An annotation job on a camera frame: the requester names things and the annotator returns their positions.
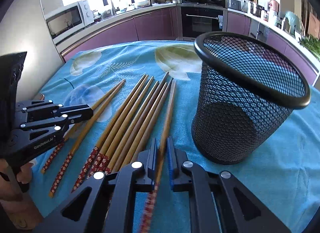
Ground pink left sleeve forearm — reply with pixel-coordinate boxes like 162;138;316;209
1;193;44;232

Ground purple kitchen cabinets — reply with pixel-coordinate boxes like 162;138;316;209
57;5;319;85

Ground black built-in oven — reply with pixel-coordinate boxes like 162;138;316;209
181;6;227;38

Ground white microwave oven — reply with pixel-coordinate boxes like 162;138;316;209
45;0;94;44

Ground steel cooking pot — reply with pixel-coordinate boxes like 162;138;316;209
250;2;264;18

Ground person's left hand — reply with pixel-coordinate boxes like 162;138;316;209
1;162;33;202

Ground blue floral tablecloth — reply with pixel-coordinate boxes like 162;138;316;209
29;41;319;232

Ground green leafy vegetables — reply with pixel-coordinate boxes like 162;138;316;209
299;35;320;60

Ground black mesh utensil holder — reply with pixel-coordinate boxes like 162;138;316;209
191;31;311;165

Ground pink thermos kettle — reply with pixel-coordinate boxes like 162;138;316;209
268;0;280;17

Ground wooden chopstick red end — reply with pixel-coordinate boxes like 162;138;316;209
90;75;154;175
72;74;149;192
108;72;169;172
116;78;173;171
98;81;159;172
82;74;149;178
48;80;126;198

